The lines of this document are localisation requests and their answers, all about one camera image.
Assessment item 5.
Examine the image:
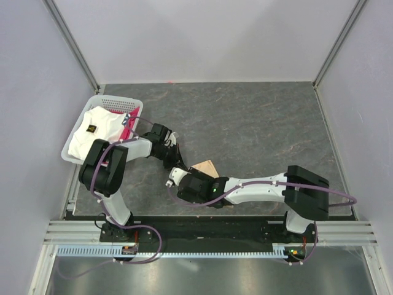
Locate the white plastic basket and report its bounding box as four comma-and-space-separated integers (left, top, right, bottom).
61, 95, 143, 165

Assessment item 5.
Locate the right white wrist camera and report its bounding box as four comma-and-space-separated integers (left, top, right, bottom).
166, 168, 188, 187

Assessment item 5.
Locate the light blue cable duct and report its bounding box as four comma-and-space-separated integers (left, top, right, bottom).
56, 245, 288, 259

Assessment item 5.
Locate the pink cloth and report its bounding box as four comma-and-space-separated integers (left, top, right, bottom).
110, 107, 140, 141

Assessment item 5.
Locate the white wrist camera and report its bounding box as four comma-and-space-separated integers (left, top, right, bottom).
166, 168, 188, 187
165, 132, 179, 147

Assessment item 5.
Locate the peach satin napkin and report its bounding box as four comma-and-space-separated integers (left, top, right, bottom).
189, 159, 234, 209

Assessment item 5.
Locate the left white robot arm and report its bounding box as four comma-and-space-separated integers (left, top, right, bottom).
79, 123, 187, 242

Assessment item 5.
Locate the right aluminium frame post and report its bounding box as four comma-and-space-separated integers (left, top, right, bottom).
312, 0, 368, 90

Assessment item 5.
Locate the aluminium frame post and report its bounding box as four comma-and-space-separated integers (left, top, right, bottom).
43, 0, 101, 94
312, 0, 368, 90

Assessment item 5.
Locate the white cloth with logo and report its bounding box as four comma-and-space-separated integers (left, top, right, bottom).
68, 106, 115, 160

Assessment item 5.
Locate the left aluminium frame post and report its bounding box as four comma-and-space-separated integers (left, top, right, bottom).
43, 0, 101, 94

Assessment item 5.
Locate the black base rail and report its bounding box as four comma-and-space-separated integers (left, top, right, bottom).
99, 216, 316, 251

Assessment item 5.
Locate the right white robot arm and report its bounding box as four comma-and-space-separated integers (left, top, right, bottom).
168, 165, 329, 242

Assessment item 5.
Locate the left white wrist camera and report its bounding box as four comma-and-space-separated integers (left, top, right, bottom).
165, 132, 179, 147

